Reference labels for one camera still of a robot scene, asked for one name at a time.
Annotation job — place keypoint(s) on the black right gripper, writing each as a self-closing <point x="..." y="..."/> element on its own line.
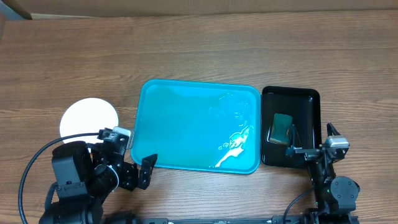
<point x="295" y="144"/>

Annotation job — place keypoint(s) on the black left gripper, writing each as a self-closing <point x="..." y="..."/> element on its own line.
<point x="145" y="171"/>

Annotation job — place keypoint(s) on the green yellow scrub sponge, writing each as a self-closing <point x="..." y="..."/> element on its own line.
<point x="280" y="129"/>

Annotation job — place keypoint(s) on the white plate with ketchup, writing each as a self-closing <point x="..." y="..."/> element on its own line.
<point x="88" y="115"/>

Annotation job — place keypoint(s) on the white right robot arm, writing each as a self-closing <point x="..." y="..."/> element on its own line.
<point x="328" y="210"/>

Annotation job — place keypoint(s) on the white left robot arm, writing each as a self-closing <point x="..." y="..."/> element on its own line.
<point x="87" y="173"/>

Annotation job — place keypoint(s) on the black plastic water tray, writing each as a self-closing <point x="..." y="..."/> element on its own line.
<point x="303" y="105"/>

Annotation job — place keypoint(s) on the teal plastic tray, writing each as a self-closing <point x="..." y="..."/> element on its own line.
<point x="199" y="126"/>

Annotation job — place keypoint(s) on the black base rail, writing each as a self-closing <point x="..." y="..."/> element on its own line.
<point x="278" y="219"/>

